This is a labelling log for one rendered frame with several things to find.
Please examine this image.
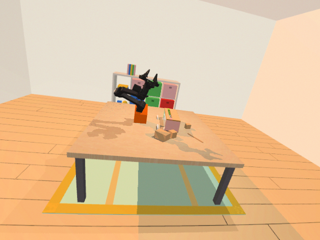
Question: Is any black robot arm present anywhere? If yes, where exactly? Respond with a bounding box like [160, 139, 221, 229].
[114, 81, 155, 113]

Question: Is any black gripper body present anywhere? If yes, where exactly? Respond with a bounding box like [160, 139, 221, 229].
[139, 75, 159, 90]

